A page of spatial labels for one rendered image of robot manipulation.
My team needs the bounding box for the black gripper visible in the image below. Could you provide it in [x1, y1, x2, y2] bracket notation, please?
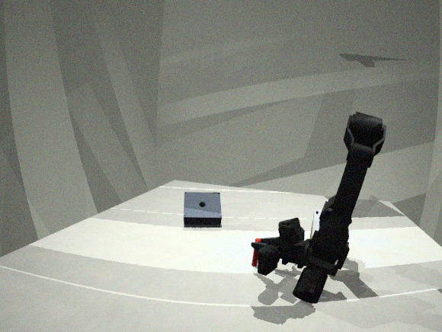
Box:
[251, 227, 311, 276]

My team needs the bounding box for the blue-grey square panel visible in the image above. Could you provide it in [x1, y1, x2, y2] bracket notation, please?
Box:
[184, 192, 222, 228]

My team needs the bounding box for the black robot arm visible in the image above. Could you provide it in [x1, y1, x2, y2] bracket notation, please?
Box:
[278, 111, 386, 304]

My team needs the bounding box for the dark red cylinder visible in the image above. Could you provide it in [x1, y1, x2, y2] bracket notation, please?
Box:
[251, 238, 261, 267]

